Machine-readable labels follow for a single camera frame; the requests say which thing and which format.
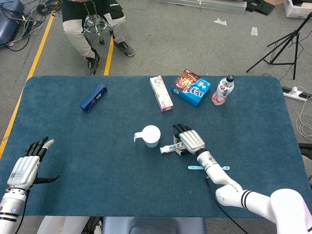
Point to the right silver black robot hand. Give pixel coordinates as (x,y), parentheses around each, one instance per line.
(192,141)

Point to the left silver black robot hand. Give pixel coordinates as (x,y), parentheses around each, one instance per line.
(23,171)

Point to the white toothpaste tube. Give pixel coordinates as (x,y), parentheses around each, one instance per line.
(170,148)

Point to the light blue toothbrush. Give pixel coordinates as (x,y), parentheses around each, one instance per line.
(195,167)

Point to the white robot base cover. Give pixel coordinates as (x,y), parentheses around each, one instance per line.
(70,225)

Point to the white pink toothpaste box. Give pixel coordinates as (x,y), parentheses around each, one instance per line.
(162,95)

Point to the dark blue toothpaste box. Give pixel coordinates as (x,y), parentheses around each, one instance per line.
(93,98)

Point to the blue snack box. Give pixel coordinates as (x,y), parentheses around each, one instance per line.
(192,90)

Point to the pink drink bottle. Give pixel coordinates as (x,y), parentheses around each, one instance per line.
(223,91)

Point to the blue table mat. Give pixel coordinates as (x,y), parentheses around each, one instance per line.
(122,182)

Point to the white power strip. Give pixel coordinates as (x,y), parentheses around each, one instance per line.
(295,93)

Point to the crumpled white paper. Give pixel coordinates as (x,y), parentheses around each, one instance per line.
(220,22)

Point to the flat white paper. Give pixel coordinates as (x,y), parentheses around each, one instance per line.
(254,31)

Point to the aluminium rails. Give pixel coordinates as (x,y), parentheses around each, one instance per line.
(207,6)

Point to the dark blue machine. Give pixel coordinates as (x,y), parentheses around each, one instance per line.
(9,26)

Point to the black tripod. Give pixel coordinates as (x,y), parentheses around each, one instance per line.
(296,36)

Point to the seated person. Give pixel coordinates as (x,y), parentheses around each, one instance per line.
(73,31)

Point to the metal stool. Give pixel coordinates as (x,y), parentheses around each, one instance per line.
(95,24)

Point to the white plastic crate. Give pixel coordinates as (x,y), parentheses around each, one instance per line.
(295,11)

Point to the black plastic frame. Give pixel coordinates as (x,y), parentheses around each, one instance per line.
(258,7)

